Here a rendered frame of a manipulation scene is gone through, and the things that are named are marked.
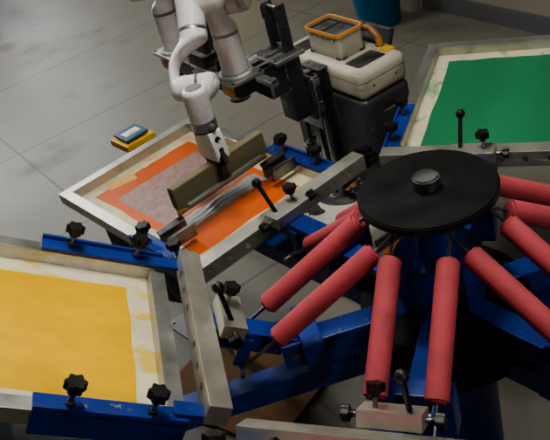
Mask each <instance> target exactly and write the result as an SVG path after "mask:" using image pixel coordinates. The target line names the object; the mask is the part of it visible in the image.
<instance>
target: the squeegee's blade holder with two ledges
mask: <svg viewBox="0 0 550 440"><path fill-rule="evenodd" d="M262 158H263V156H262V155H258V156H256V157H255V158H253V159H252V160H250V161H249V162H247V163H245V165H243V166H242V167H240V168H238V169H237V170H235V171H234V172H232V173H231V174H229V176H228V177H227V178H225V179H224V180H222V181H219V182H217V183H216V184H214V185H213V186H211V187H210V188H208V189H206V190H205V191H204V192H203V193H201V194H200V195H198V196H196V197H195V198H193V199H192V200H191V201H189V202H188V203H187V206H188V207H191V206H192V205H194V204H195V203H197V202H199V201H200V200H202V199H203V198H205V197H206V196H207V195H208V194H210V193H211V192H213V191H214V190H216V189H218V188H219V187H221V186H222V185H224V184H225V183H227V182H228V181H229V180H231V179H232V178H234V177H235V176H237V175H239V174H240V173H242V172H243V171H245V170H246V169H247V168H249V167H250V166H251V165H253V164H254V163H256V162H258V161H259V160H261V159H262Z"/></svg>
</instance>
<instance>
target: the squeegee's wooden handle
mask: <svg viewBox="0 0 550 440"><path fill-rule="evenodd" d="M228 149H229V152H230V156H226V157H227V158H228V160H229V162H230V163H228V164H227V166H226V168H227V170H228V173H229V174H231V173H232V172H234V171H235V170H237V169H238V168H240V167H242V166H243V165H245V163H247V162H249V161H250V160H252V159H253V158H255V157H256V156H258V155H264V154H265V153H267V149H266V146H265V141H264V137H263V135H262V133H261V132H260V131H258V130H256V131H254V132H253V133H251V134H249V135H248V136H246V137H244V138H243V139H242V140H241V141H239V142H237V143H236V144H234V145H233V146H231V147H230V148H228ZM217 170H218V168H217V165H216V163H215V162H214V161H212V160H210V161H208V162H206V163H204V164H203V165H202V166H201V167H199V168H197V169H196V170H194V171H193V172H191V173H190V174H188V175H186V176H184V177H183V178H182V179H181V180H179V181H178V182H176V183H174V184H173V185H171V186H170V187H168V188H167V191H168V195H169V197H170V200H171V202H172V204H173V207H174V208H175V209H177V210H182V209H184V208H185V207H187V203H188V202H189V201H191V200H192V199H193V198H195V197H196V196H198V195H200V194H201V193H203V192H204V191H205V190H206V189H208V188H210V187H211V186H213V185H214V184H216V183H217V182H219V181H220V178H219V175H218V173H217Z"/></svg>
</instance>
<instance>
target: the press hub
mask: <svg viewBox="0 0 550 440"><path fill-rule="evenodd" d="M500 191H501V183H500V177H499V174H498V171H497V170H496V169H495V168H494V167H493V166H492V165H491V164H490V163H489V162H488V161H486V160H485V159H483V158H481V157H479V156H477V155H473V154H470V153H466V152H462V151H456V150H443V149H438V150H428V151H421V152H416V153H412V154H409V155H404V156H401V157H398V158H395V159H394V160H392V161H389V162H387V163H385V164H383V165H381V166H380V167H379V168H377V169H376V170H374V171H373V172H372V173H371V174H370V175H369V176H368V177H367V178H366V179H365V180H364V181H363V183H362V184H361V186H360V187H359V190H358V193H357V203H358V208H359V211H360V213H361V215H362V217H363V218H364V219H365V220H366V221H367V222H368V223H370V224H371V225H372V226H374V227H375V228H377V229H379V230H383V231H386V232H388V233H391V234H396V235H400V236H403V237H402V238H401V239H400V240H399V241H398V243H397V244H396V246H395V248H394V254H393V256H395V257H397V258H399V260H401V261H402V268H401V277H400V285H399V293H398V297H401V298H402V303H403V304H404V306H405V307H406V308H407V309H408V310H409V313H405V314H402V315H399V316H396V319H395V335H394V344H393V350H395V351H397V353H394V354H392V361H391V369H390V377H394V375H395V371H396V370H397V369H399V368H404V369H406V370H407V371H408V372H409V371H410V368H411V365H412V361H413V358H414V354H415V351H416V345H417V342H418V338H419V334H420V332H421V328H422V324H423V319H428V320H431V313H432V303H433V293H434V283H435V273H436V263H437V260H438V259H439V258H441V257H447V251H448V241H449V237H448V236H447V235H446V234H444V233H447V232H451V231H453V235H452V236H453V237H454V238H456V239H457V240H458V241H459V242H460V243H461V244H462V245H463V246H464V247H466V248H467V249H468V250H469V251H470V250H471V249H472V248H473V247H475V246H476V247H477V248H478V247H479V246H480V247H481V248H482V249H483V250H484V251H486V252H487V253H488V254H489V255H490V256H491V257H492V258H493V259H495V260H496V261H497V262H498V263H499V264H500V265H503V264H506V263H509V262H512V261H515V260H514V259H512V258H511V257H509V256H507V255H506V254H504V253H503V252H501V251H498V250H496V249H493V248H491V247H488V246H485V245H481V242H480V239H479V238H478V236H477V235H476V234H475V233H474V232H473V231H471V230H469V229H467V228H465V226H467V225H469V224H471V223H474V222H476V221H477V220H478V219H479V218H481V217H483V216H484V215H485V214H486V213H487V212H489V211H490V210H491V209H492V207H493V206H494V205H495V204H496V202H497V200H498V199H499V195H500ZM466 254H467V253H466V252H464V251H463V250H462V249H461V248H460V247H459V246H458V245H457V244H455V243H454V242H453V241H452V246H451V256H452V257H453V258H456V259H457V260H458V261H459V262H460V263H461V266H460V278H459V289H458V301H457V322H456V333H455V345H454V356H453V358H455V359H454V362H453V368H452V379H451V381H452V382H455V383H456V385H457V396H458V401H459V408H460V413H461V418H462V422H461V427H460V431H459V437H458V438H455V437H446V438H455V439H463V440H505V439H504V432H503V424H502V417H501V409H500V402H499V394H498V381H499V380H501V379H503V378H504V377H506V376H507V375H509V374H510V372H509V368H508V367H506V366H504V365H502V364H500V363H498V362H496V361H494V360H492V359H490V358H488V357H486V356H484V355H482V354H480V353H479V352H481V351H483V350H486V349H488V348H490V347H493V346H495V345H497V344H499V343H500V342H501V341H502V340H505V333H504V332H503V331H501V330H499V329H497V328H496V327H492V326H490V325H488V324H486V323H484V322H483V321H481V320H477V319H475V318H473V317H471V316H470V315H468V313H469V312H471V311H473V310H474V309H475V308H477V307H478V306H479V305H480V304H481V303H482V301H483V300H487V301H489V302H491V303H492V304H495V305H497V306H500V307H503V308H504V309H506V310H508V311H511V312H513V313H516V312H514V311H513V310H512V309H511V308H510V307H509V306H508V305H507V304H506V303H505V302H504V301H503V300H502V299H501V298H500V297H499V296H498V295H497V294H496V293H494V292H493V291H492V290H491V289H490V288H489V287H487V288H486V284H484V283H483V282H482V281H481V280H480V279H479V278H478V277H477V276H476V275H475V274H473V273H472V272H471V271H470V270H469V269H468V268H467V267H466V266H465V265H463V262H464V261H463V258H464V256H465V255H466ZM375 281H376V272H374V273H373V274H372V276H371V277H370V278H369V279H368V282H367V283H366V284H365V286H364V288H363V290H362V294H361V309H362V308H365V307H369V306H372V305H373V303H374V295H375ZM516 314H517V313H516Z"/></svg>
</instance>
